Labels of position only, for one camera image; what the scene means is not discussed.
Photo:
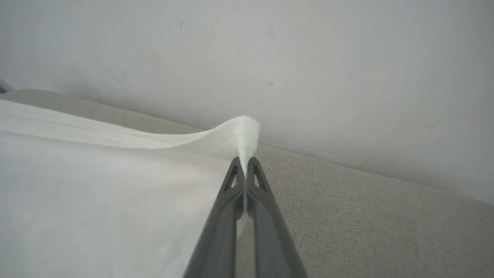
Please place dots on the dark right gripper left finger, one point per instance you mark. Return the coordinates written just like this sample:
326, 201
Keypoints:
220, 239

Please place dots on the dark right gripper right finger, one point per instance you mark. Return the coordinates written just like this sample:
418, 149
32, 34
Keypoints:
270, 239

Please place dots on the white shirt with grey stitching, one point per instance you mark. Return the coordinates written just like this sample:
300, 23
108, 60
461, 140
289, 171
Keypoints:
96, 193

